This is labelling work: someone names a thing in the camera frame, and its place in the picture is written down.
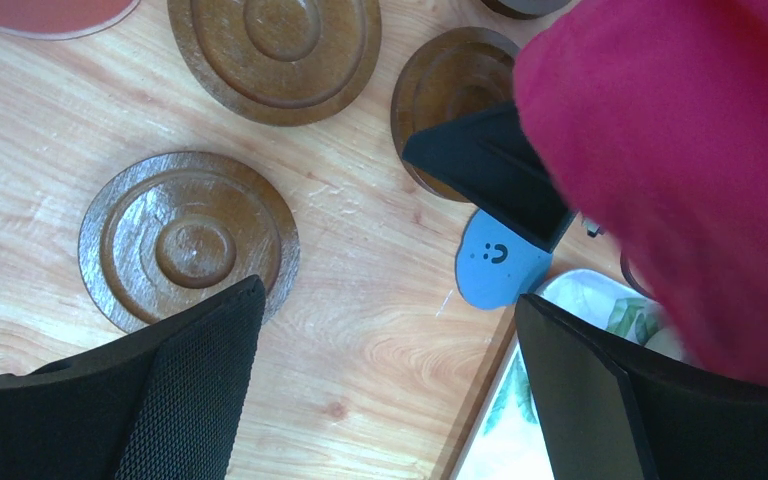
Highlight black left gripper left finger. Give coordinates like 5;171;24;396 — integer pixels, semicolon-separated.
0;276;265;479

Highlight ringed brown coaster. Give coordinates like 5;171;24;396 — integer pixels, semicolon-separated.
167;0;382;126

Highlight plain dark brown coaster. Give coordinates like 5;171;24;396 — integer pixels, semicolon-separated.
78;151;301;333

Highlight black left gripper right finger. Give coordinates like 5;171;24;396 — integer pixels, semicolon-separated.
515;294;768;479

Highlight floral white serving tray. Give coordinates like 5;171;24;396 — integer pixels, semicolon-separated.
450;269;686;479

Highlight blue coaster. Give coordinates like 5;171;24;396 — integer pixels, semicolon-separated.
454;210;552;310

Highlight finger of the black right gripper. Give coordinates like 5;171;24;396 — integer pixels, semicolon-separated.
403;101;575;253

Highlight red coaster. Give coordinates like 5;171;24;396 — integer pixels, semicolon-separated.
0;0;140;41

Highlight dark wooden coaster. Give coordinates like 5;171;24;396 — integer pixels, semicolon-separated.
390;26;523;203

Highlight magenta cloth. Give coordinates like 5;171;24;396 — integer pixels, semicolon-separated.
514;1;768;386

